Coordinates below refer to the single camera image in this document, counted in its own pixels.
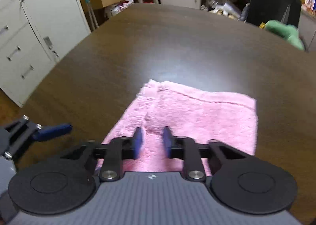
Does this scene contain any black office chair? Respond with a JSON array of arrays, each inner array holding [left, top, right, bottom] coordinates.
[[246, 0, 302, 29]]

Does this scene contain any white rice sack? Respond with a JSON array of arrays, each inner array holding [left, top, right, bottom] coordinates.
[[104, 0, 134, 19]]

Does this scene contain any pink terry towel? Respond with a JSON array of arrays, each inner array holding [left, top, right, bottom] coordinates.
[[103, 80, 258, 172]]

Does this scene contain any green cloth on chair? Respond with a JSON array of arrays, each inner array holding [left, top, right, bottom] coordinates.
[[264, 20, 305, 50]]

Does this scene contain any grey filing cabinet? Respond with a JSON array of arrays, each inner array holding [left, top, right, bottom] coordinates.
[[1, 0, 90, 107]]

